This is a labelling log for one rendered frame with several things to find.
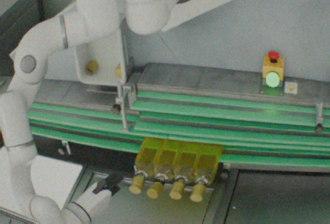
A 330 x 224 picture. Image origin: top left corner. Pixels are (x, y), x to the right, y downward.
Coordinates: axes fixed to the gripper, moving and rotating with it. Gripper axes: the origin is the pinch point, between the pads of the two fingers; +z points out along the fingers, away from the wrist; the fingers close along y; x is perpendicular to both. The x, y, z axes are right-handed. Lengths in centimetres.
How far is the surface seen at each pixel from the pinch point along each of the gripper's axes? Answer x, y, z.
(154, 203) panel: -8.4, -17.8, 14.5
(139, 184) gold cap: -3.6, -5.2, 8.7
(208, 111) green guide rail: -6.2, 10.8, 31.2
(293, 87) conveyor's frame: -24, 21, 52
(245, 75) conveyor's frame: -8, 15, 50
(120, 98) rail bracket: 15.8, 4.6, 22.0
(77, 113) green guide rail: 30.0, -14.1, 21.9
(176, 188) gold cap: -12.6, -0.9, 12.0
